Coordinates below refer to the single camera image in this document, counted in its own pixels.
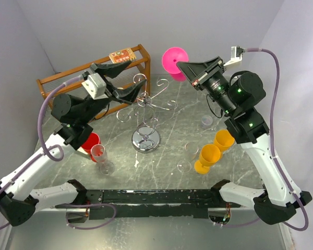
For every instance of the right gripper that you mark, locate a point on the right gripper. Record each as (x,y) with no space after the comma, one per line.
(193,70)

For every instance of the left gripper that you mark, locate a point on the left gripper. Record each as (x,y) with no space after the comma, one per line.
(129,94)

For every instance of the pink wine glass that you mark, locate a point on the pink wine glass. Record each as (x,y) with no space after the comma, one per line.
(169,60)

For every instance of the orange wine glass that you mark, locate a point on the orange wine glass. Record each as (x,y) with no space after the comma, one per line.
(223,140)
(208,156)

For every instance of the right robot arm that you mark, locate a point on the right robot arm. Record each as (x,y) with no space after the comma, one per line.
(281,197)

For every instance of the wooden shelf rack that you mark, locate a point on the wooden shelf rack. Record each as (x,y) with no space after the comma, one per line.
(67,98)

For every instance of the chrome wine glass rack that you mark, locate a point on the chrome wine glass rack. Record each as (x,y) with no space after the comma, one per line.
(146,138)

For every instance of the clear wine glass right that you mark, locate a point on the clear wine glass right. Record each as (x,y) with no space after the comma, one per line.
(190,152)

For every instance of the clear wine glass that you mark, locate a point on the clear wine glass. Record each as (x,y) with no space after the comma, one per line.
(99,154)
(190,152)

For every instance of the clear wine glass left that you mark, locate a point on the clear wine glass left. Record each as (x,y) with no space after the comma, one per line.
(99,154)

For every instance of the orange wine glass front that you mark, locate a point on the orange wine glass front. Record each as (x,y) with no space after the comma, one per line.
(208,156)

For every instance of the orange spiral notebook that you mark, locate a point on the orange spiral notebook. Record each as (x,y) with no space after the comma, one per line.
(122,55)

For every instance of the small clear purple cup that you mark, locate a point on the small clear purple cup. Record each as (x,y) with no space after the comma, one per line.
(206,122)

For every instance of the red plastic cup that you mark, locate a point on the red plastic cup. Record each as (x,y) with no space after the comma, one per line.
(91,141)

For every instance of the white card box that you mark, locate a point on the white card box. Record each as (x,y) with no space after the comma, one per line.
(82,152)

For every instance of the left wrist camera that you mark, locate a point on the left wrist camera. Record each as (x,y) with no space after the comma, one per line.
(93,85)

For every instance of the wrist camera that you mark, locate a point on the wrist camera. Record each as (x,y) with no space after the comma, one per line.
(93,85)
(236,56)

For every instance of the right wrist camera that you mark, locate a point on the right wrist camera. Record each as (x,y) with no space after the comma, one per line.
(236,56)

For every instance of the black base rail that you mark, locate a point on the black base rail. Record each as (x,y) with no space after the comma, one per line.
(150,203)

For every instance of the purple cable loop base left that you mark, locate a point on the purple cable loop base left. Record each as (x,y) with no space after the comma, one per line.
(98,205)

